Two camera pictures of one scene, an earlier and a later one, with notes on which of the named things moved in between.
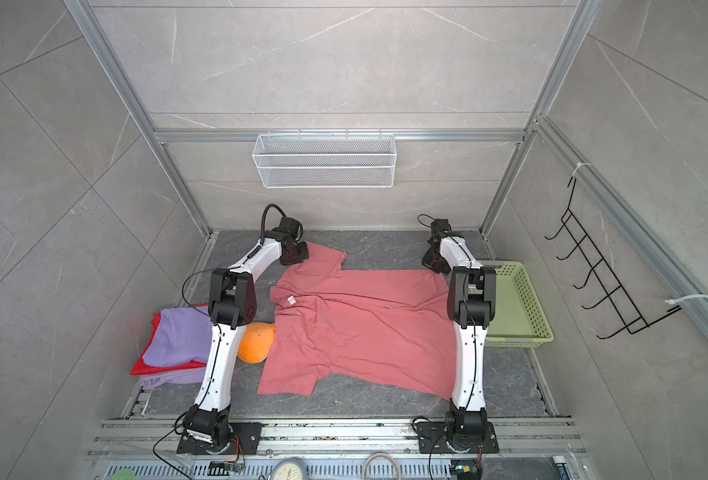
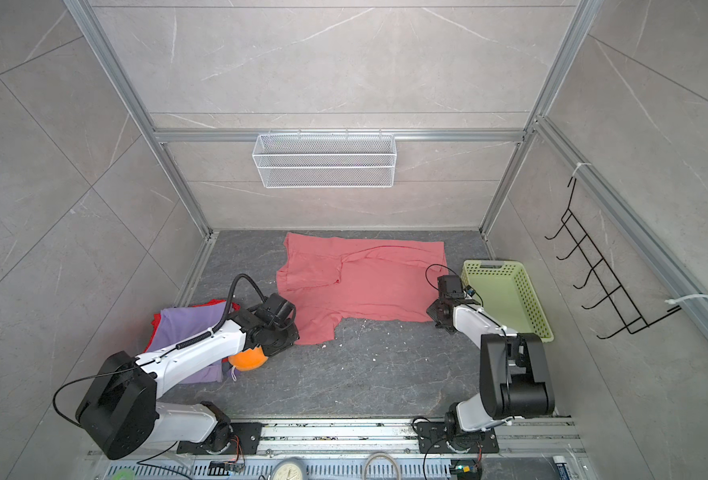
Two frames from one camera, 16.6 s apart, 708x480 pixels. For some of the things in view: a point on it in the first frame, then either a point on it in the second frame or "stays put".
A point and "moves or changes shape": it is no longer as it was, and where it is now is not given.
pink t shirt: x=385 y=329 moves or changes shape
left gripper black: x=302 y=258 → x=294 y=338
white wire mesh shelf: x=325 y=160 stays put
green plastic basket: x=519 y=319 stays put
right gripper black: x=428 y=262 → x=433 y=310
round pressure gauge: x=291 y=469 stays put
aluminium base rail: x=135 y=449 stays put
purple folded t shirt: x=183 y=336 stays put
